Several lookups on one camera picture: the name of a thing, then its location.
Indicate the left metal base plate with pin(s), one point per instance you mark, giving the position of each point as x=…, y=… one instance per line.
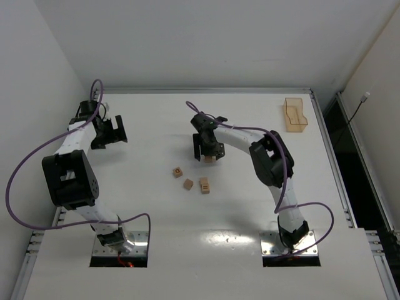
x=135, y=245

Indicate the plain wooden cube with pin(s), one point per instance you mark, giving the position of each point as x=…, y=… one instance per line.
x=188, y=184

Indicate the wooden cube with square mark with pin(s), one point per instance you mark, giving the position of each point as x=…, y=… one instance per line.
x=177, y=172

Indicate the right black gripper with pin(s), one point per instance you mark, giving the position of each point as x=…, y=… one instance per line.
x=209, y=149

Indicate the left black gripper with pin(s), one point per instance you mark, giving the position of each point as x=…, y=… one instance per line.
x=108, y=133

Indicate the transparent amber plastic bin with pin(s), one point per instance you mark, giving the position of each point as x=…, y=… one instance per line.
x=294, y=117

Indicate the wooden cube block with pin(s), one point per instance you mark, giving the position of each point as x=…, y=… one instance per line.
x=209, y=159

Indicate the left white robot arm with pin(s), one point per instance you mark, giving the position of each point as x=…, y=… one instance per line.
x=71, y=180

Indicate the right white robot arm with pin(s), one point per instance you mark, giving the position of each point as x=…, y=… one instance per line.
x=272, y=163

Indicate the wooden cube with lines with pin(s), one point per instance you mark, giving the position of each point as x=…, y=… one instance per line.
x=205, y=188

